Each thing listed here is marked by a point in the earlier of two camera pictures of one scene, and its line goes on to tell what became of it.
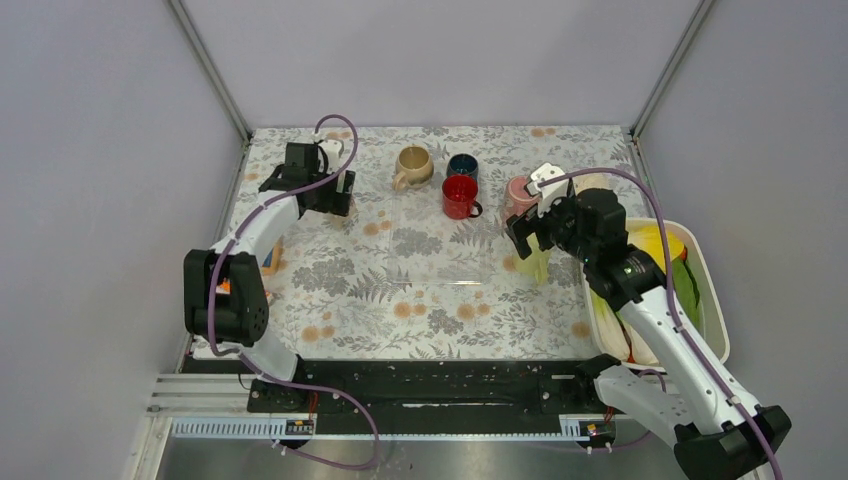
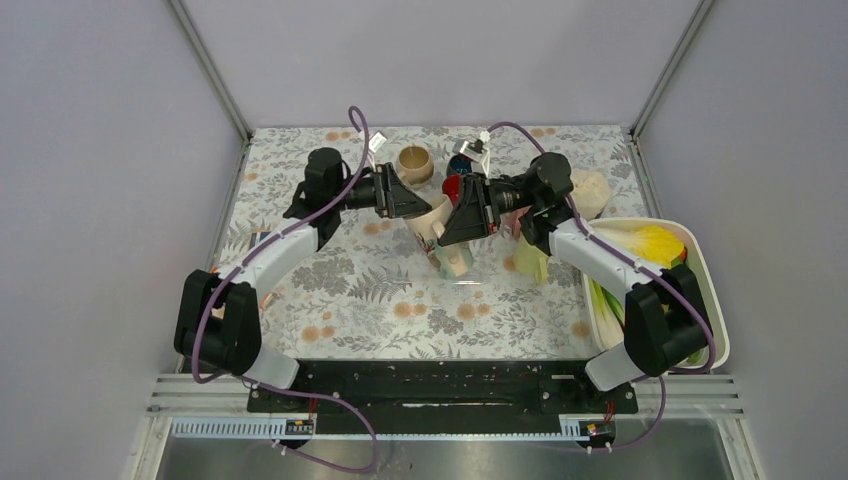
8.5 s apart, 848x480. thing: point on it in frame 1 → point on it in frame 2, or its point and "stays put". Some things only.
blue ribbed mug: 462,164 stays put
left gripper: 335,202 → 395,198
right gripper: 522,226 → 478,213
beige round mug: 414,168 stays put
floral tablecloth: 425,265 stays put
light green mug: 537,264 stays put
